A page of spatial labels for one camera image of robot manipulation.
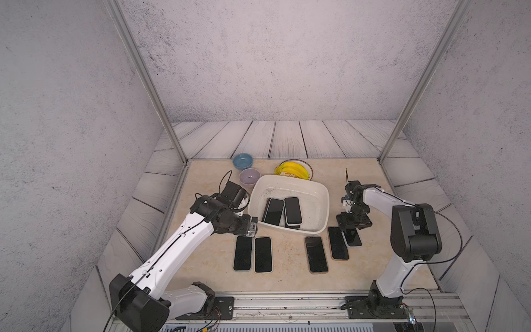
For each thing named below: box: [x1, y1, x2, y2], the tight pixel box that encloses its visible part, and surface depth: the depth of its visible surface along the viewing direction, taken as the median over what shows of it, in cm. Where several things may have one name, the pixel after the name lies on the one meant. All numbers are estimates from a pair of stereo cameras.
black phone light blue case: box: [233, 235, 254, 272], surface depth 88 cm
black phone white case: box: [253, 236, 274, 274], surface depth 88 cm
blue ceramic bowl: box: [232, 152, 254, 171], surface depth 121 cm
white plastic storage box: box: [247, 174, 330, 235], surface depth 105 cm
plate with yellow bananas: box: [274, 159, 314, 181], surface depth 113 cm
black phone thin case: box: [283, 196, 304, 227], surface depth 99 cm
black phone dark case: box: [261, 197, 286, 227], surface depth 98 cm
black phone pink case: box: [304, 235, 329, 275], surface depth 86 cm
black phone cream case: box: [328, 226, 350, 261], surface depth 88 cm
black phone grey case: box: [341, 226, 363, 248], surface depth 94 cm
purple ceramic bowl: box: [238, 168, 261, 188], surface depth 110 cm
